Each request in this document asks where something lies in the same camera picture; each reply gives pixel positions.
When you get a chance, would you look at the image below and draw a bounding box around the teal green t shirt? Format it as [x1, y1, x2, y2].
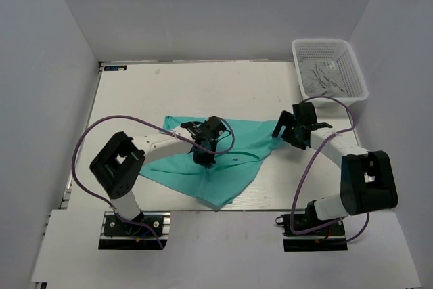
[140, 119, 282, 209]

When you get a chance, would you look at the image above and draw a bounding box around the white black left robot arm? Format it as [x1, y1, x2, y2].
[89, 116, 228, 234]

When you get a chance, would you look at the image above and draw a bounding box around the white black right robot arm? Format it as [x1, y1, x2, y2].
[272, 102, 398, 236]

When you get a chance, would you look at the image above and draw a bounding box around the grey t shirt in basket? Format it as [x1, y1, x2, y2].
[298, 61, 346, 97]

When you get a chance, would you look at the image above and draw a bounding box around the white plastic mesh basket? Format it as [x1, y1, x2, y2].
[292, 39, 369, 106]

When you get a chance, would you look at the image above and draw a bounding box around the blue label sticker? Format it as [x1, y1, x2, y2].
[103, 65, 127, 72]

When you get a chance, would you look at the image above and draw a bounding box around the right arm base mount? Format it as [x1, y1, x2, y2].
[275, 214, 348, 252]

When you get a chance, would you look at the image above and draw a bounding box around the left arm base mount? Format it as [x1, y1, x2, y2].
[98, 212, 171, 251]

